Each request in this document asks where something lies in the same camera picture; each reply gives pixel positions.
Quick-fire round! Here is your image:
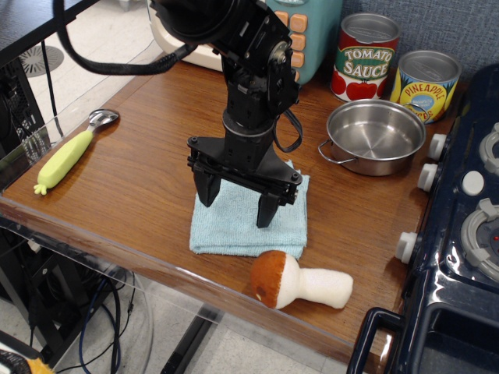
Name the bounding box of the black table leg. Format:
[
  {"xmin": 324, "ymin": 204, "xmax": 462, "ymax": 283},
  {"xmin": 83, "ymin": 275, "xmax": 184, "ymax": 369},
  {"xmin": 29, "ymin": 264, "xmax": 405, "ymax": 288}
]
[{"xmin": 160, "ymin": 305, "xmax": 221, "ymax": 374}]

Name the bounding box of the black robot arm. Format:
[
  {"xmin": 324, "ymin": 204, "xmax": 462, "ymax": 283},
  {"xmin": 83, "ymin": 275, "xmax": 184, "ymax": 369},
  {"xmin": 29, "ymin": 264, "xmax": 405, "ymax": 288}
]
[{"xmin": 52, "ymin": 1, "xmax": 302, "ymax": 228}]

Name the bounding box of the tomato sauce can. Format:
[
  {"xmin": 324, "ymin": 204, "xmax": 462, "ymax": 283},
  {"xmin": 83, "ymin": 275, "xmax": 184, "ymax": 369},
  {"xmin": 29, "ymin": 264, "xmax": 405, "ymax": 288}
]
[{"xmin": 331, "ymin": 12, "xmax": 401, "ymax": 101}]

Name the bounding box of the dark blue toy stove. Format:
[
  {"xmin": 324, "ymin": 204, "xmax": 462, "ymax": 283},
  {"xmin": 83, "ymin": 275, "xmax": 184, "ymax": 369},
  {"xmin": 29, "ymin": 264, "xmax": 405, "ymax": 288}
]
[{"xmin": 348, "ymin": 65, "xmax": 498, "ymax": 373}]

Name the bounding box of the toy microwave oven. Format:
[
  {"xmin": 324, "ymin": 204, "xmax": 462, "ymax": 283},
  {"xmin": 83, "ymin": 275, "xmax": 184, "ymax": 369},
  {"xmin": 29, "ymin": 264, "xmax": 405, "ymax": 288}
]
[{"xmin": 148, "ymin": 0, "xmax": 343, "ymax": 85}]

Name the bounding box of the spoon with green handle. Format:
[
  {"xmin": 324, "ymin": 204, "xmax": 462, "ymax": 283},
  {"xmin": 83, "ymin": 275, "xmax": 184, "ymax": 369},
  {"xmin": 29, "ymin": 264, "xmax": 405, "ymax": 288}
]
[{"xmin": 34, "ymin": 109, "xmax": 119, "ymax": 196}]

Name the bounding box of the plush brown white mushroom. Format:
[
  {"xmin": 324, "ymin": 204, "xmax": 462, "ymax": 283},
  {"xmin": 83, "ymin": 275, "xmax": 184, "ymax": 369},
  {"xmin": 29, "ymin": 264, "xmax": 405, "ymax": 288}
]
[{"xmin": 250, "ymin": 250, "xmax": 353, "ymax": 309}]

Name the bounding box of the black side desk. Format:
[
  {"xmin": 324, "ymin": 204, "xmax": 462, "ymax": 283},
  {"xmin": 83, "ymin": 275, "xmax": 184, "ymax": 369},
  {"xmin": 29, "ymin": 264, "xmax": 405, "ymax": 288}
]
[{"xmin": 0, "ymin": 0, "xmax": 102, "ymax": 157}]

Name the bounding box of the black floor cable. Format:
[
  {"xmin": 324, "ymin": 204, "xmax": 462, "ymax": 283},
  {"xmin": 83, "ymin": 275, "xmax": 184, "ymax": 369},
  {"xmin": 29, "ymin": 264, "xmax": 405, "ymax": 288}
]
[{"xmin": 58, "ymin": 272, "xmax": 137, "ymax": 374}]

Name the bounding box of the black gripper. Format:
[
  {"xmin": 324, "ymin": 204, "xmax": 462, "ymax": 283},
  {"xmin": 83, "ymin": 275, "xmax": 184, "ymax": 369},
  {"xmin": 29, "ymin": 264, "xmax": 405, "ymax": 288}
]
[{"xmin": 187, "ymin": 120, "xmax": 302, "ymax": 228}]

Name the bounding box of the small steel pot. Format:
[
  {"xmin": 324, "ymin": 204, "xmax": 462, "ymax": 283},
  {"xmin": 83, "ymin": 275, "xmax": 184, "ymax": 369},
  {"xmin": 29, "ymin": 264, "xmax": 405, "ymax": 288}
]
[{"xmin": 318, "ymin": 99, "xmax": 426, "ymax": 177}]

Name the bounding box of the light blue towel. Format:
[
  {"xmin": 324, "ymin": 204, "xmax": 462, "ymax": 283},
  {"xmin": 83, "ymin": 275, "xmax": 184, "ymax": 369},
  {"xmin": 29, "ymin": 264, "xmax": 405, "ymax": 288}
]
[{"xmin": 189, "ymin": 175, "xmax": 310, "ymax": 259}]

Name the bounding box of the clear acrylic table guard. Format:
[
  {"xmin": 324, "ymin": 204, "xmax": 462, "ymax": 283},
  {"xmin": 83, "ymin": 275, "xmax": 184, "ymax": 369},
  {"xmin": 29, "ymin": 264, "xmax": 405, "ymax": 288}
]
[{"xmin": 0, "ymin": 37, "xmax": 395, "ymax": 374}]

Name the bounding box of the blue floor cable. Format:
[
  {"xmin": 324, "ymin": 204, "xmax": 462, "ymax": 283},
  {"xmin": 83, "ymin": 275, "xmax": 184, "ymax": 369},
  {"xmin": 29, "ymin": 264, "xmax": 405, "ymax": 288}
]
[{"xmin": 79, "ymin": 278, "xmax": 122, "ymax": 374}]

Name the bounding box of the pineapple can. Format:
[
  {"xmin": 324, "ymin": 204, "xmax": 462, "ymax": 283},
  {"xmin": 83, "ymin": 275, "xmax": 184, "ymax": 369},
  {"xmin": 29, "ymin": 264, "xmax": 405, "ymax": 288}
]
[{"xmin": 390, "ymin": 50, "xmax": 462, "ymax": 124}]

